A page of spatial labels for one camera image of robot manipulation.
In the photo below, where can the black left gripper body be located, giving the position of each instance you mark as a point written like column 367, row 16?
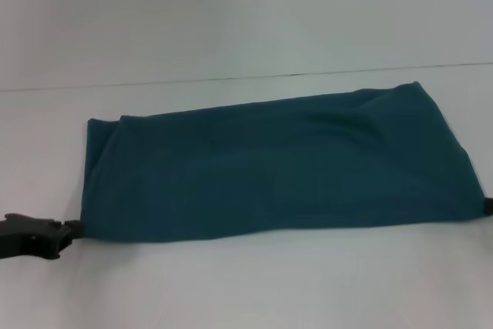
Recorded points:
column 34, row 234

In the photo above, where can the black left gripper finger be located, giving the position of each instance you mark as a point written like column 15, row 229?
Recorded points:
column 74, row 229

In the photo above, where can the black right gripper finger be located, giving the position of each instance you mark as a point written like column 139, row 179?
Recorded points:
column 489, row 205

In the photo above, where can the teal FREE print T-shirt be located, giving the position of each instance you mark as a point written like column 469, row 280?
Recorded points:
column 269, row 171

